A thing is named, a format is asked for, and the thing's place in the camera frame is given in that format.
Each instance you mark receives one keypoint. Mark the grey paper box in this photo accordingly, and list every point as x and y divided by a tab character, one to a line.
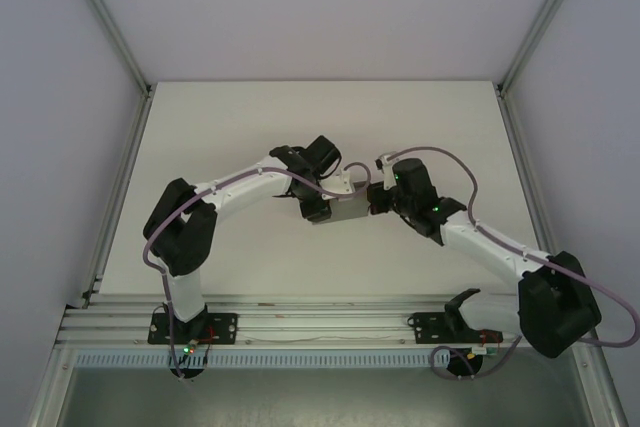
347	208

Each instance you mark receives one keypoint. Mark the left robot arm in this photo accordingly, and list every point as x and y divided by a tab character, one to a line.
235	192

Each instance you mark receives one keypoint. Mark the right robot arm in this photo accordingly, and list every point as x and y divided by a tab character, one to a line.
490	247

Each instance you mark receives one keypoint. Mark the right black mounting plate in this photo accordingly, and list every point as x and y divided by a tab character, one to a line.
427	327

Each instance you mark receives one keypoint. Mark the black mounting plate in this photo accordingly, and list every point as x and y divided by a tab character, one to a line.
222	328
427	327

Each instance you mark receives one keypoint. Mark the right small LED board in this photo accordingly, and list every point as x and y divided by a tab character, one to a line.
481	349

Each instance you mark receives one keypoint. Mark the small led board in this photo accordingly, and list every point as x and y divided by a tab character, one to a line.
189	347
481	349

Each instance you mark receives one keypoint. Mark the right black round grommet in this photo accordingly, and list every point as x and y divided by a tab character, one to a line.
462	364

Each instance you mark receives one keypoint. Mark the black round grommet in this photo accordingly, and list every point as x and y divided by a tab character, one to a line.
462	364
187	373

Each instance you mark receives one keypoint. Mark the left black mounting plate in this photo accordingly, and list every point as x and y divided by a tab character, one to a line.
222	328

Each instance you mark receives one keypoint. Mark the grey metal sheet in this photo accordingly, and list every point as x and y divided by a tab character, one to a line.
300	397

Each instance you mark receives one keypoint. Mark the left small LED board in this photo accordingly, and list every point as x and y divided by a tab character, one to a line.
189	347

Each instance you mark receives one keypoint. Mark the left black round grommet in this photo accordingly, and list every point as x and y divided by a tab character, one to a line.
187	373

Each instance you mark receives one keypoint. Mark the right table side rail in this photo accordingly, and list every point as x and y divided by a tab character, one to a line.
535	197

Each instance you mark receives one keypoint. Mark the table side rail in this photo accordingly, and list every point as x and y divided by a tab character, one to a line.
120	197
535	197

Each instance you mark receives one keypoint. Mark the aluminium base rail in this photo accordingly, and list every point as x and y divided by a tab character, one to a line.
325	324

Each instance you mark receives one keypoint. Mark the left table side rail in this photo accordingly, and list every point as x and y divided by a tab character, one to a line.
120	197

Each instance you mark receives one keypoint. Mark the right aluminium frame post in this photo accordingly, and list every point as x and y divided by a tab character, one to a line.
545	17

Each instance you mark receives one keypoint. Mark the aluminium frame post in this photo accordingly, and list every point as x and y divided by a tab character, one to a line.
107	22
545	17

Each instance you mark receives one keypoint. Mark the left aluminium frame post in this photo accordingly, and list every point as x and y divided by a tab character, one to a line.
107	22

